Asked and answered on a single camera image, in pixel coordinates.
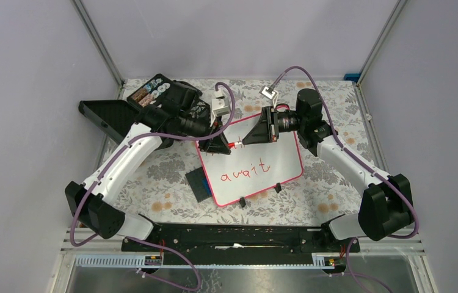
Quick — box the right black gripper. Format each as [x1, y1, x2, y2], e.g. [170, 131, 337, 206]
[242, 106, 305, 145]

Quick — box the purple cable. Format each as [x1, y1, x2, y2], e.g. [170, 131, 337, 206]
[269, 65, 421, 293]
[69, 81, 237, 292]

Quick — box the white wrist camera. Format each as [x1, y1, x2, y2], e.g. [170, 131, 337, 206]
[260, 86, 278, 105]
[210, 90, 231, 126]

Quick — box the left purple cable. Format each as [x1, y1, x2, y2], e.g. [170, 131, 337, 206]
[69, 81, 237, 292]

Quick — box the blue corner bracket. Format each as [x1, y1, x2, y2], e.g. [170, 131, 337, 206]
[343, 73, 361, 83]

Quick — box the pink framed whiteboard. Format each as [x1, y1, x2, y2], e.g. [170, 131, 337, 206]
[196, 114, 304, 207]

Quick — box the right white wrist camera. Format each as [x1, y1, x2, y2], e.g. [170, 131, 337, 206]
[260, 86, 278, 105]

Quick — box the black poker chip case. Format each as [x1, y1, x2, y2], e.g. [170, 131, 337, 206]
[78, 74, 213, 143]

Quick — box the aluminium frame rail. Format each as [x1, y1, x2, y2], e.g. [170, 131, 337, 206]
[70, 0, 125, 87]

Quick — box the dark grey lego baseplate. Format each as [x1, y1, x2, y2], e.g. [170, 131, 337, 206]
[185, 167, 213, 203]

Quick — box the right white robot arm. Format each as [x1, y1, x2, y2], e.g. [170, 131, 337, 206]
[242, 89, 416, 251]

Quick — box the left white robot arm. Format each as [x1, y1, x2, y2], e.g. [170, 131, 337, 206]
[65, 104, 230, 251]

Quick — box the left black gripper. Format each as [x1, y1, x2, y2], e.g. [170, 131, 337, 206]
[180, 110, 231, 154]

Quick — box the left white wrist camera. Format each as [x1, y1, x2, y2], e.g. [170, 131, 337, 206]
[210, 90, 231, 126]

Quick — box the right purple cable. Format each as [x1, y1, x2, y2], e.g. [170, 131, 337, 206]
[269, 65, 421, 293]

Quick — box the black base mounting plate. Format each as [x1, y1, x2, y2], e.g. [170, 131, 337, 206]
[122, 223, 349, 266]

